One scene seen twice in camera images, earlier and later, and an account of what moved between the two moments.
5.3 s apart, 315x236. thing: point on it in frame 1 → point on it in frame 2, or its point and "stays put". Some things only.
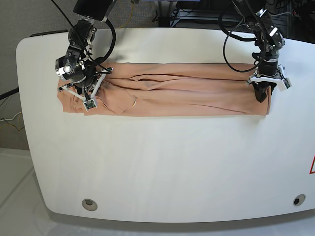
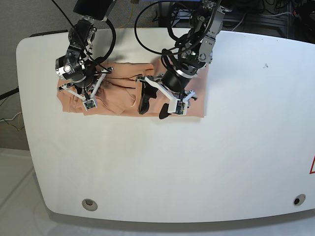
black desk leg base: (164, 13) stays put
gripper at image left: (87, 87) stays put
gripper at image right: (268, 73) → (173, 84)
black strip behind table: (48, 32) stays put
